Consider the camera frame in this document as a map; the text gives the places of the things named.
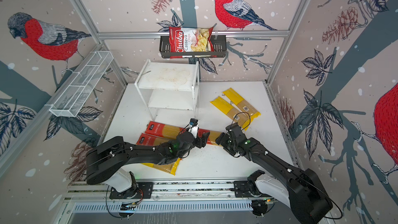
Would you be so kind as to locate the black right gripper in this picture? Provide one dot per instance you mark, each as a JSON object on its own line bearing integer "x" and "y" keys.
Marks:
{"x": 221, "y": 140}

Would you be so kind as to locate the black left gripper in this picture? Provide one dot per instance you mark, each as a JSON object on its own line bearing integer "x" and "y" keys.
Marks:
{"x": 200, "y": 143}

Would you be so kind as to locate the red spaghetti bag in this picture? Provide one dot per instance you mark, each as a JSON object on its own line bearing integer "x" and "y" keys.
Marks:
{"x": 150, "y": 140}
{"x": 163, "y": 130}
{"x": 213, "y": 135}

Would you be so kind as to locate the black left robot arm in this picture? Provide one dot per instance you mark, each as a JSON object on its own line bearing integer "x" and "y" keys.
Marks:
{"x": 105, "y": 161}

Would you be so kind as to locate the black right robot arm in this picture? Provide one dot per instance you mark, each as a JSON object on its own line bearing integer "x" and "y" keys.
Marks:
{"x": 302, "y": 191}

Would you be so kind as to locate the yellow pasta bag near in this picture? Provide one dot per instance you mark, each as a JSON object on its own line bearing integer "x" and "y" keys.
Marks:
{"x": 241, "y": 118}

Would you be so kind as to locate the yellow Pastatime pasta bag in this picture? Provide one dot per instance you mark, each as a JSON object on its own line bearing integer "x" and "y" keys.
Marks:
{"x": 167, "y": 168}

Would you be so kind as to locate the yellow pasta bag far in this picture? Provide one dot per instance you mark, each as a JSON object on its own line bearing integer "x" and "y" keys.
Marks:
{"x": 242, "y": 104}

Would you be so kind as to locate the white two-tier shelf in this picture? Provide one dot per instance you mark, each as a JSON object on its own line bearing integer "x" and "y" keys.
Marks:
{"x": 169, "y": 86}

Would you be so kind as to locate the red cassava chips bag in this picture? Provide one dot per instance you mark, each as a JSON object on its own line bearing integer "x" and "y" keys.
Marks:
{"x": 190, "y": 39}

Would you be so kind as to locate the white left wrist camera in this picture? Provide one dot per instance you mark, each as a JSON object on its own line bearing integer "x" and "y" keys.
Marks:
{"x": 193, "y": 127}

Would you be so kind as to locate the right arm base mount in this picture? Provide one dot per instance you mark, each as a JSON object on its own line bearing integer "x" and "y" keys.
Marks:
{"x": 246, "y": 189}

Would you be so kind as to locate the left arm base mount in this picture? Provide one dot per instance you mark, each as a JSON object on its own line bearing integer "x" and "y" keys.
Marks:
{"x": 141, "y": 190}

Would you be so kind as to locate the black wall basket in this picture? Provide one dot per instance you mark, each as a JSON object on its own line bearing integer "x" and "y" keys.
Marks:
{"x": 219, "y": 44}

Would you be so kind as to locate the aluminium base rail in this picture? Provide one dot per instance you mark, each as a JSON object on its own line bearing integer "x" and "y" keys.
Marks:
{"x": 168, "y": 196}

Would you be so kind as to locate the white wire mesh basket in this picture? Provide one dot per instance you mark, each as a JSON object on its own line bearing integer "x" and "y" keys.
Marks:
{"x": 72, "y": 99}

